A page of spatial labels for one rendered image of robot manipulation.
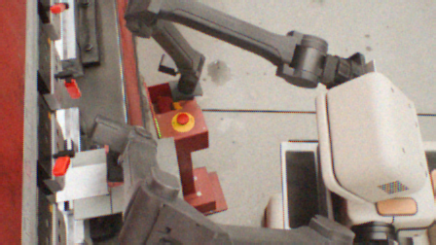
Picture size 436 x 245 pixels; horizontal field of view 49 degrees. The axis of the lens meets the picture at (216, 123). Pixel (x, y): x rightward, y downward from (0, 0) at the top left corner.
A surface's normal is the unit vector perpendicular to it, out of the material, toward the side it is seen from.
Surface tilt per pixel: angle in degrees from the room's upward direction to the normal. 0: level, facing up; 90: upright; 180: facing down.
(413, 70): 0
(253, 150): 0
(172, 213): 32
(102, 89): 0
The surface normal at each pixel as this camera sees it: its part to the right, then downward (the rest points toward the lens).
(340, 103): -0.68, -0.38
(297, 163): 0.00, -0.50
